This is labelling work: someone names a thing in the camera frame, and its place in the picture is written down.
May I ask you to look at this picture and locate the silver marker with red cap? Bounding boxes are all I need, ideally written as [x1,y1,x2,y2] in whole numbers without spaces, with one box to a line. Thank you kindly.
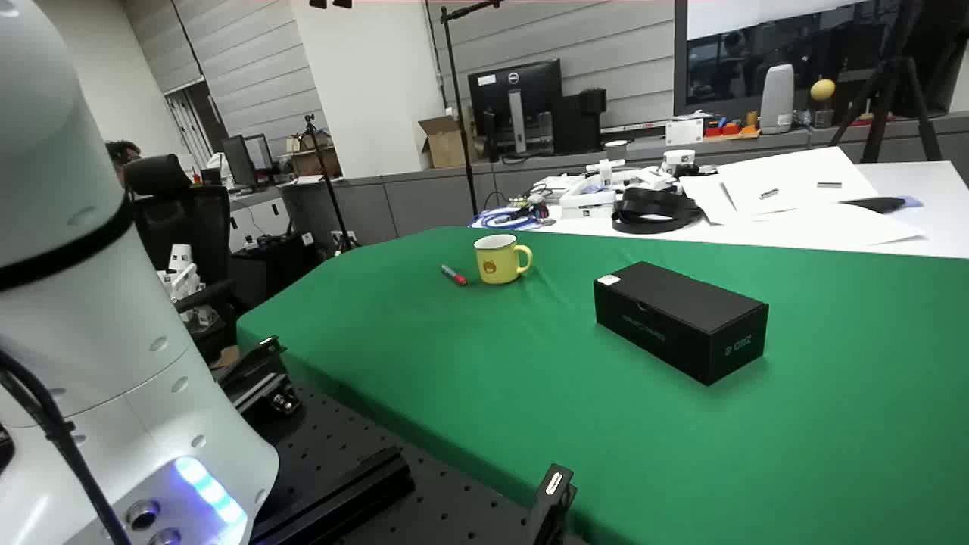
[439,264,470,286]

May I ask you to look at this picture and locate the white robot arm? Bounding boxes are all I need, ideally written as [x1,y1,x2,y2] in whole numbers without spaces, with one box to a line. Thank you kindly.
[0,0,279,545]

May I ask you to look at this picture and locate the yellow mug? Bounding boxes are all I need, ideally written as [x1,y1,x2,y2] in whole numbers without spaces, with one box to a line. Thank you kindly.
[474,232,534,284]

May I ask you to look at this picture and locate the cardboard box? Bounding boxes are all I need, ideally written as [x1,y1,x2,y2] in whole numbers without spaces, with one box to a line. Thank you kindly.
[421,116,465,170]

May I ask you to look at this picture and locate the black tripod stand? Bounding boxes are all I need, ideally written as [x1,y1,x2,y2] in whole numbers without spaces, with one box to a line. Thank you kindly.
[304,113,354,254]

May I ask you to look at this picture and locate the black computer monitor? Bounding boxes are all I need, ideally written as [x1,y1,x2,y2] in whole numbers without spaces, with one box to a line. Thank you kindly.
[470,59,561,159]

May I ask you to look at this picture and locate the black rectangular box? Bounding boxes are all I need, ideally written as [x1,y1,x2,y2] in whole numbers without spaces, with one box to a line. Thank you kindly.
[594,261,770,385]

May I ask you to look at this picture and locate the black table clamp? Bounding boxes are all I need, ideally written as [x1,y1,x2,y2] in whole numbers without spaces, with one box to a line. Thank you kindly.
[528,463,577,545]

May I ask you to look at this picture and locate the black office chair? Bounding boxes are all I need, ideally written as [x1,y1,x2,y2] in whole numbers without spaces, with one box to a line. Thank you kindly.
[124,155,231,284]

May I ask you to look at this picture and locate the white speaker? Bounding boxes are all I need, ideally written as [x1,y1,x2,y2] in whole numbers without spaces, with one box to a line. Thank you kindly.
[761,63,793,132]

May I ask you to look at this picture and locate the white paper sheets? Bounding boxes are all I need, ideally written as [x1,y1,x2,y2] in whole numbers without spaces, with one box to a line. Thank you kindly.
[685,146,922,248]

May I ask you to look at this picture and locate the yellow ball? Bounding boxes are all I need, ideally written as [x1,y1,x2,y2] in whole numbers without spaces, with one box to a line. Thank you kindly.
[809,80,835,102]

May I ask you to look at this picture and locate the green table cloth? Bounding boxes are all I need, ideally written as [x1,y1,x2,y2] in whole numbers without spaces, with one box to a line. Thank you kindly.
[239,226,969,545]

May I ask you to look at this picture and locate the black flat device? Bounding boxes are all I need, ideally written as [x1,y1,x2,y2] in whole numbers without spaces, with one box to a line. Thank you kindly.
[841,197,906,214]

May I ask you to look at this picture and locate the black coiled cable bundle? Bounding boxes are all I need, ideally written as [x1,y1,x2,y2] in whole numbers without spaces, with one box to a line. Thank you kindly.
[610,183,706,235]

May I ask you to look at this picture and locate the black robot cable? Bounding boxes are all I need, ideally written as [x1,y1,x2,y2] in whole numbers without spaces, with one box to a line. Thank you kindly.
[0,345,133,545]

